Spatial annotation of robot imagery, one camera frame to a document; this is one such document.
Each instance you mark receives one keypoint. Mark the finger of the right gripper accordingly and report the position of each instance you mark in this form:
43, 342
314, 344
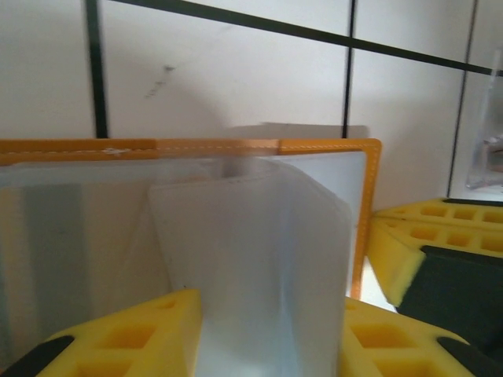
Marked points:
452, 212
452, 282

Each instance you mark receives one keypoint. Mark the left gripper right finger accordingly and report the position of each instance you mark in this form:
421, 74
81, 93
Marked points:
393, 345

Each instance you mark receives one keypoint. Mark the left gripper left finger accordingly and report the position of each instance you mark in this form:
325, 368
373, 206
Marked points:
129, 337

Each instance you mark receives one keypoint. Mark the orange leather card holder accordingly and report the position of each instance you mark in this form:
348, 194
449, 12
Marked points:
326, 146

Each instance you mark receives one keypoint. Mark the clear plastic card box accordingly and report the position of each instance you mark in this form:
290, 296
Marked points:
487, 165

